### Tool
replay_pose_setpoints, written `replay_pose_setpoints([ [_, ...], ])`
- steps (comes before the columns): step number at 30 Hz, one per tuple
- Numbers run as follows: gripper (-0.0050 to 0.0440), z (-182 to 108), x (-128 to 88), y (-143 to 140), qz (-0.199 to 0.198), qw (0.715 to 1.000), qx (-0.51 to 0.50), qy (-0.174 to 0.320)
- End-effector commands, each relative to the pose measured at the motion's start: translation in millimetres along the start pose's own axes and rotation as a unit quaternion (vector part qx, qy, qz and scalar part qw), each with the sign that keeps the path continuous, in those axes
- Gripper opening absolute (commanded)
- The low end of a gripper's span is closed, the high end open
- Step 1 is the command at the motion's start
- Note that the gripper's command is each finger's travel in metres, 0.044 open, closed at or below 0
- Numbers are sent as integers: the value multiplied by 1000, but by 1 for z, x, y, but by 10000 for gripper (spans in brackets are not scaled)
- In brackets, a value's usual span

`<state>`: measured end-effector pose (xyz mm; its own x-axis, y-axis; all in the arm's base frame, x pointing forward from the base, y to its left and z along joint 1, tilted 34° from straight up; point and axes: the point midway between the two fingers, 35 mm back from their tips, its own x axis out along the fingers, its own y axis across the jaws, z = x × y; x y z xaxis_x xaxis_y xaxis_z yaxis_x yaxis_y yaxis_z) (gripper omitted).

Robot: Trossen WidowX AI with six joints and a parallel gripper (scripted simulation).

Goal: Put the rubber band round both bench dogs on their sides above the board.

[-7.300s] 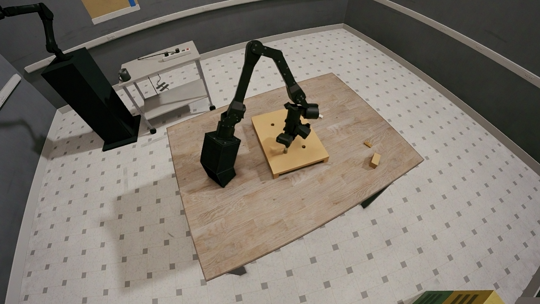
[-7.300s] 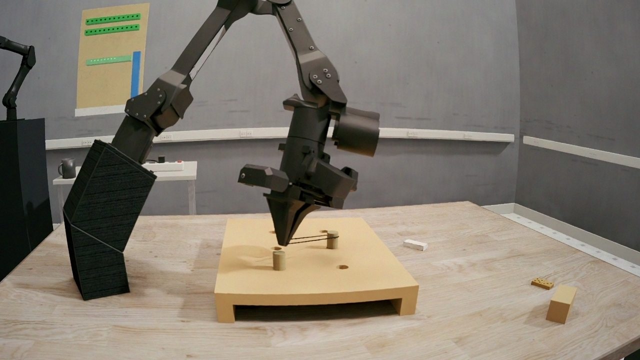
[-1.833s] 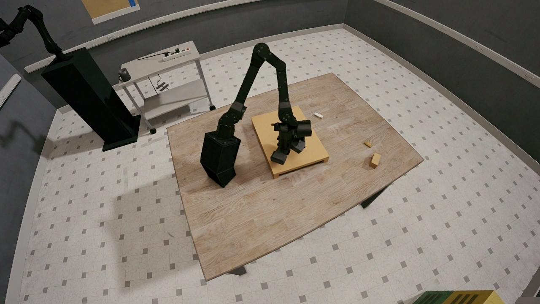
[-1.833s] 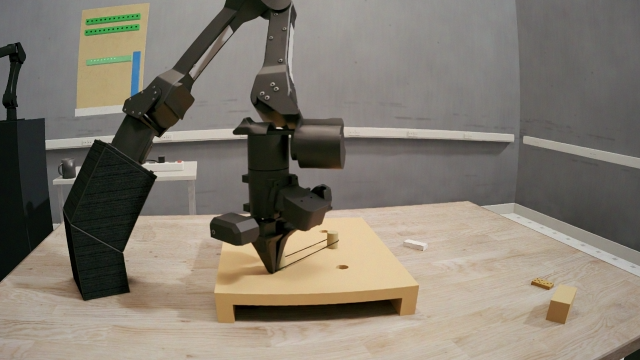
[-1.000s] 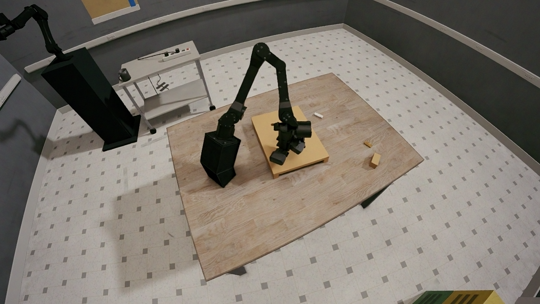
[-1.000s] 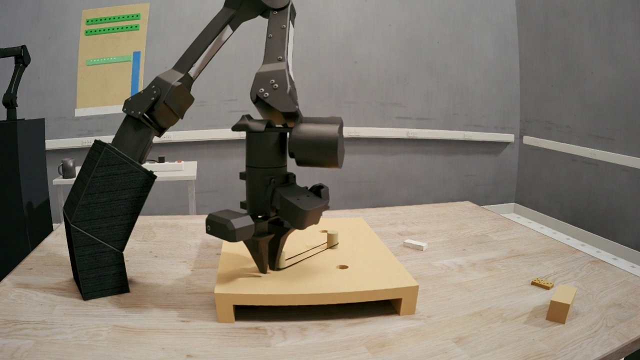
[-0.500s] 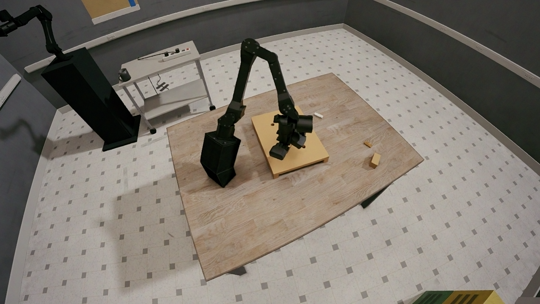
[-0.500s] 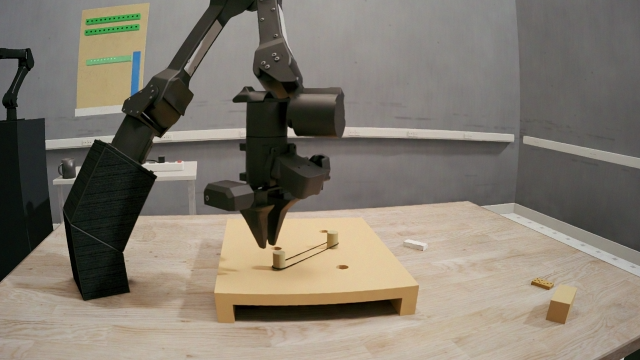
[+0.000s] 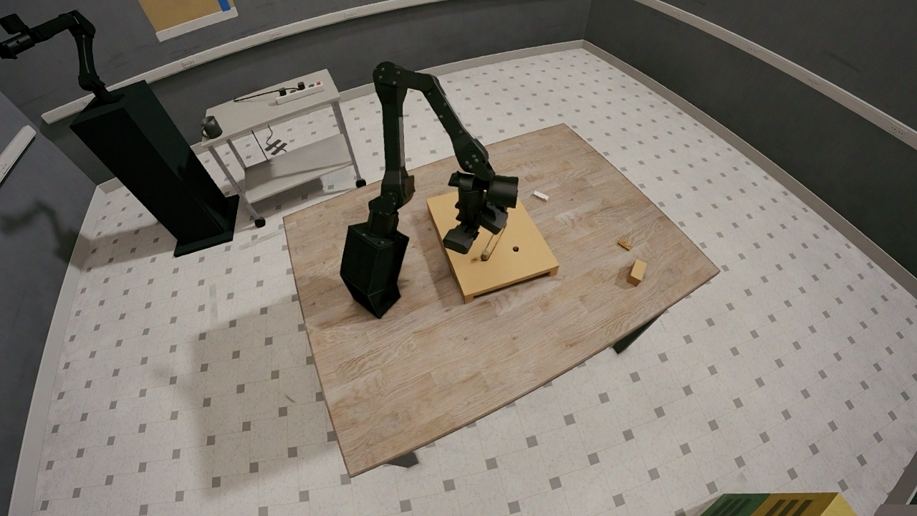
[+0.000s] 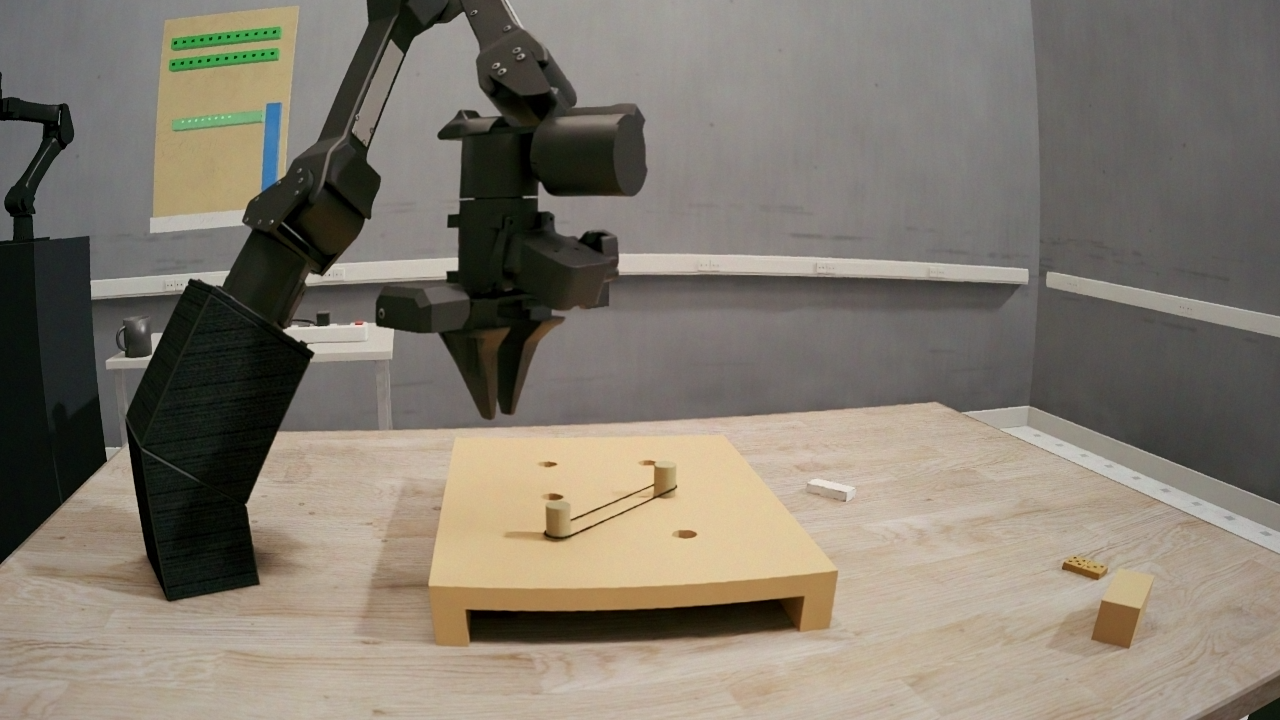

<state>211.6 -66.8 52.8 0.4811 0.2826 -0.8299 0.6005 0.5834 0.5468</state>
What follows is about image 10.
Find tan wooden board with holes and pegs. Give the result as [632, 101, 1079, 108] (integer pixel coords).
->
[429, 436, 838, 647]

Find cream rectangular block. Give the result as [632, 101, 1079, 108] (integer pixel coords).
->
[806, 479, 856, 502]

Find tan wooden domino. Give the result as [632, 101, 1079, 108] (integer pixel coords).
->
[1062, 555, 1108, 580]

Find tan rectangular block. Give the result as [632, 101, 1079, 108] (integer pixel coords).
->
[1091, 568, 1155, 650]

